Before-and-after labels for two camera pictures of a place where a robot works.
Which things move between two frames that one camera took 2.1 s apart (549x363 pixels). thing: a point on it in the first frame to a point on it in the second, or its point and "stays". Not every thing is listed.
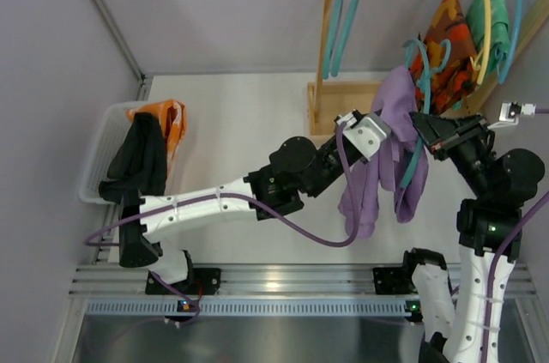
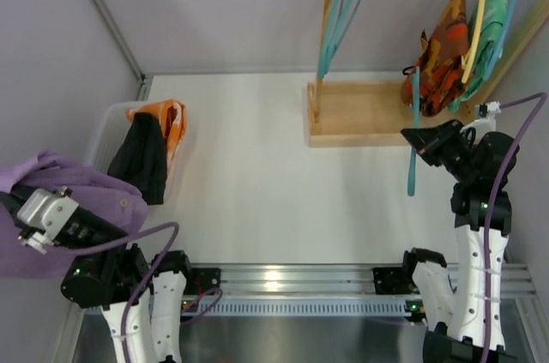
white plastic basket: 111,130 stays
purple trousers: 394,101 to 92,191
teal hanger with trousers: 425,76 to 413,148
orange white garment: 171,114 stays
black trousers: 137,167 stays
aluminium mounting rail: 261,279 stays
